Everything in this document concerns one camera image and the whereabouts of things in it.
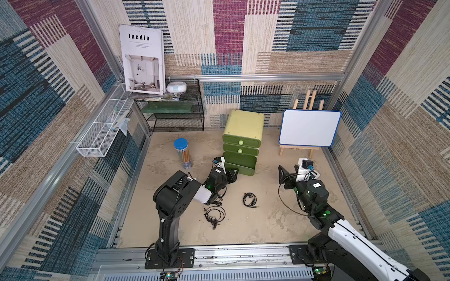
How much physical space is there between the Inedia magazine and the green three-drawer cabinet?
1.25 ft

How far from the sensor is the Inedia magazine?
0.76 m

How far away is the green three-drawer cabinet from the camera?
903 mm
